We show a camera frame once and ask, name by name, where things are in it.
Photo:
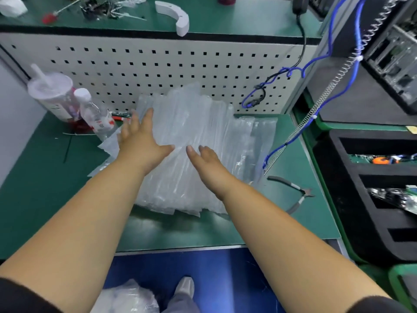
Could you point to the person's left hand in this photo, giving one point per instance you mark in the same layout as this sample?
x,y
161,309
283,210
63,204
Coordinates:
x,y
140,150

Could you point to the person's right hand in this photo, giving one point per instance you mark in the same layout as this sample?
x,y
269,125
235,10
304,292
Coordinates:
x,y
212,172

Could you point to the grey metal pliers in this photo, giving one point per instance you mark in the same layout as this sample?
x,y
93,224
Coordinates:
x,y
293,185

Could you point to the person's left forearm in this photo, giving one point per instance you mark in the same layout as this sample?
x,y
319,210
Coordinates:
x,y
78,238

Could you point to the person's right forearm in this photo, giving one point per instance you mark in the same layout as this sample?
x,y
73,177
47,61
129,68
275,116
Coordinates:
x,y
300,257

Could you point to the person's grey shoe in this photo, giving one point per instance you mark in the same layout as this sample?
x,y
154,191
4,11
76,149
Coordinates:
x,y
186,293

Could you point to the person's black left sleeve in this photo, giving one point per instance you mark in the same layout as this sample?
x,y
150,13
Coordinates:
x,y
23,296

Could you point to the person's black sleeve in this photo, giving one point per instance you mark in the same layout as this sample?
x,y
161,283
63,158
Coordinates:
x,y
23,296
384,305

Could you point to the person's black right sleeve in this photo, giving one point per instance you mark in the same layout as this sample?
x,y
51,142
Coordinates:
x,y
384,305

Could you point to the open black computer tower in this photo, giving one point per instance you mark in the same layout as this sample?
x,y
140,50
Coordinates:
x,y
397,55

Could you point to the pile of clear plastic bags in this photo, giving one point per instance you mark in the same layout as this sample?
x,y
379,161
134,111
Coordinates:
x,y
254,140

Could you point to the clear plastic bottle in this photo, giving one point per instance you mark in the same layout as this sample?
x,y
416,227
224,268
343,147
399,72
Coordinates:
x,y
94,114

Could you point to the white pegboard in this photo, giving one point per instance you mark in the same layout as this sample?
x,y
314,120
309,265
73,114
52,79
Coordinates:
x,y
163,62

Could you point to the plastic cup with straw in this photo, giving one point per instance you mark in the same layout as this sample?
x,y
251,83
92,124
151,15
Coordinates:
x,y
52,94

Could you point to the white curved plastic part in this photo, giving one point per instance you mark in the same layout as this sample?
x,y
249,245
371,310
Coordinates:
x,y
176,13

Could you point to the black foam tray with boards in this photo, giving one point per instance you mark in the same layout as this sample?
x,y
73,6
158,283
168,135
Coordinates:
x,y
352,212

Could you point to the pile of small metal tools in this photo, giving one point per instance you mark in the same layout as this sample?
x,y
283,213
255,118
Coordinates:
x,y
104,6

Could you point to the clear bag bundle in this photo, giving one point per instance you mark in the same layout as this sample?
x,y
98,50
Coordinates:
x,y
127,298

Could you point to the black foam mat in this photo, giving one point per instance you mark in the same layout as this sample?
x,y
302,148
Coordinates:
x,y
352,101

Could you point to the narrow green circuit boards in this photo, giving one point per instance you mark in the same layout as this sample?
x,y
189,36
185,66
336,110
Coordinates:
x,y
384,159

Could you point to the white crumpled cloth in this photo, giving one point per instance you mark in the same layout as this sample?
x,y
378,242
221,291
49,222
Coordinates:
x,y
12,5

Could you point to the yellow paper label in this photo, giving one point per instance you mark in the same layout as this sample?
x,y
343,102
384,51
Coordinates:
x,y
411,129

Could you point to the green plastic crate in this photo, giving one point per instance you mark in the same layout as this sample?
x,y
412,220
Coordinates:
x,y
397,287

